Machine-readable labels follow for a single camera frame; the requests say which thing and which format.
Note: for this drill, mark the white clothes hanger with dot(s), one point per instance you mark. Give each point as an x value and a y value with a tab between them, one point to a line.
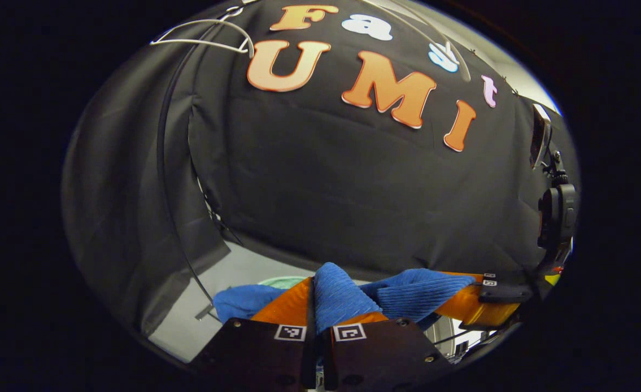
466	71
249	48

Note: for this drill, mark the black camera on stand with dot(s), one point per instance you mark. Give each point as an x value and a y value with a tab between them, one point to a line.
559	215

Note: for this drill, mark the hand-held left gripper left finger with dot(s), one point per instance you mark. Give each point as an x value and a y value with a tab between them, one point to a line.
255	354

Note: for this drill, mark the dark tilted screen panel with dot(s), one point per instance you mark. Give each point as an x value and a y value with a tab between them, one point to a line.
539	136

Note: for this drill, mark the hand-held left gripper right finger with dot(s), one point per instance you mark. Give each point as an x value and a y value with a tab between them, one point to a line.
385	354

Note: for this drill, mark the black clothes rack rail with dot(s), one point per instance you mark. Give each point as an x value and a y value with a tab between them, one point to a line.
159	147

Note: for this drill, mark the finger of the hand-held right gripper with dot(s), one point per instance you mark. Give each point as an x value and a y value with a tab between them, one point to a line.
478	310
464	274

